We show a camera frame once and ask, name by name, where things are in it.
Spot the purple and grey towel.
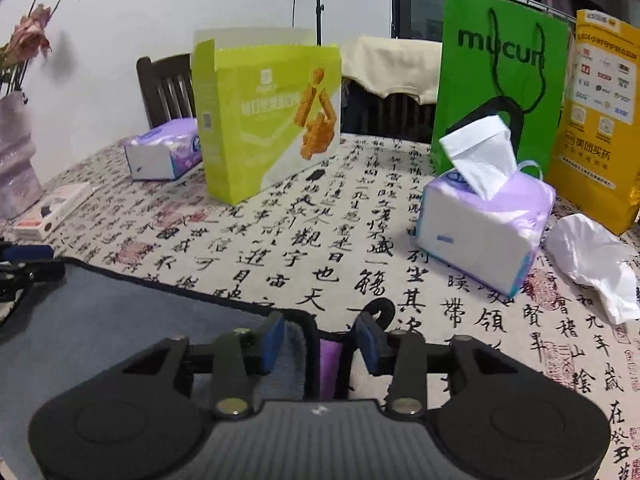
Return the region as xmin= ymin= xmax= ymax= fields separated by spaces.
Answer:
xmin=0 ymin=257 xmax=396 ymax=406

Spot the white flat phone box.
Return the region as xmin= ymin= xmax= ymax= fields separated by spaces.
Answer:
xmin=12 ymin=182 xmax=93 ymax=242

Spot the pink speckled ceramic vase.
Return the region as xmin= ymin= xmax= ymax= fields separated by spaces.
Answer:
xmin=0 ymin=91 xmax=42 ymax=220

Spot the calligraphy print tablecloth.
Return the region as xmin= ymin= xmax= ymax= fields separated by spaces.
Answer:
xmin=0 ymin=131 xmax=640 ymax=480

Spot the right purple tissue pack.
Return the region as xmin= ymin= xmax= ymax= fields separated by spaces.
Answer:
xmin=416 ymin=115 xmax=555 ymax=297

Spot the purple tissue pack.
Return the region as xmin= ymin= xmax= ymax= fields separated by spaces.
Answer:
xmin=124 ymin=118 xmax=202 ymax=181
xmin=416 ymin=115 xmax=555 ymax=297

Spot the left purple tissue pack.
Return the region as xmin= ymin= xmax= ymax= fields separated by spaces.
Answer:
xmin=124 ymin=118 xmax=202 ymax=181

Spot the dried pink roses bouquet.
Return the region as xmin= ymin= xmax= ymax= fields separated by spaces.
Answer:
xmin=1 ymin=0 xmax=63 ymax=96

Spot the crumpled white tissue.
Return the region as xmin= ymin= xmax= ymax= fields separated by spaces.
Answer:
xmin=544 ymin=214 xmax=639 ymax=325

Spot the dark wooden chair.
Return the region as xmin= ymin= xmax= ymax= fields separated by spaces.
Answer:
xmin=136 ymin=53 xmax=196 ymax=128

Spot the lime green snack box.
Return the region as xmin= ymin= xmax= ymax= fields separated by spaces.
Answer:
xmin=191 ymin=27 xmax=342 ymax=205

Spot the yellow paper bag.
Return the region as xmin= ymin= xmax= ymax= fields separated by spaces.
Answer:
xmin=547 ymin=10 xmax=639 ymax=235

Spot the cream cloth over chair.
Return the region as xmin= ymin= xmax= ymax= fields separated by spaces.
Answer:
xmin=340 ymin=36 xmax=442 ymax=105

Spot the green mucun paper bag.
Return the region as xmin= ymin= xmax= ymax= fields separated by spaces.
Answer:
xmin=431 ymin=0 xmax=572 ymax=174

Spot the studio light on stand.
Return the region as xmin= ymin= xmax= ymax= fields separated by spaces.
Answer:
xmin=290 ymin=0 xmax=328 ymax=47

